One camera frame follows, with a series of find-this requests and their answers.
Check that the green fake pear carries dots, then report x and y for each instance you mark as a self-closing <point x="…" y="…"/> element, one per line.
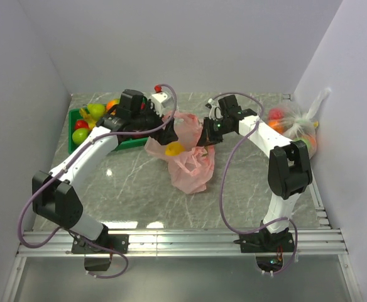
<point x="96" y="110"/>

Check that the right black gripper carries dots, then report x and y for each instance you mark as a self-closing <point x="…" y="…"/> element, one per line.
<point x="207" y="137"/>

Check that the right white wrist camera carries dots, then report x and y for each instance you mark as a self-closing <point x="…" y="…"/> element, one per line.
<point x="214" y="109"/>

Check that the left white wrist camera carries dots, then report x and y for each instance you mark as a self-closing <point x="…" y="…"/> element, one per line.
<point x="160" y="101"/>

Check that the orange fake orange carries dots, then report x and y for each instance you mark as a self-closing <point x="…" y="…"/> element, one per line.
<point x="111" y="103"/>

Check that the red fake strawberry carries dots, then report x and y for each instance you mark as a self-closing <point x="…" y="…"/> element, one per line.
<point x="81" y="124"/>

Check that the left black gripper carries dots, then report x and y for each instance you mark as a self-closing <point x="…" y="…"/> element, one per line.
<point x="168" y="135"/>

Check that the pink plastic bag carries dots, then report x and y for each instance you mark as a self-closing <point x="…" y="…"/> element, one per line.
<point x="191" y="170"/>

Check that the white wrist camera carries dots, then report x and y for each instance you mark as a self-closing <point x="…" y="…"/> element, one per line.
<point x="160" y="101"/>
<point x="214" y="109"/>

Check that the aluminium mounting rail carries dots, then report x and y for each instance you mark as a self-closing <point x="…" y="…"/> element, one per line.
<point x="191" y="243"/>

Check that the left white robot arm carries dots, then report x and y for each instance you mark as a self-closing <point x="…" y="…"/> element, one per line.
<point x="56" y="194"/>

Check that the green fake apple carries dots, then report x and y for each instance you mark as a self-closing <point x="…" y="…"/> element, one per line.
<point x="80" y="135"/>

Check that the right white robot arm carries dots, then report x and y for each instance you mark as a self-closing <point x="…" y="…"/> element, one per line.
<point x="289" y="170"/>

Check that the clear bag of fruits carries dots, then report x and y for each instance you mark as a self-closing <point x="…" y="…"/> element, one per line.
<point x="291" y="121"/>

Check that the small yellow banana bunch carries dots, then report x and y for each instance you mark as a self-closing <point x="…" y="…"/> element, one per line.
<point x="87" y="117"/>

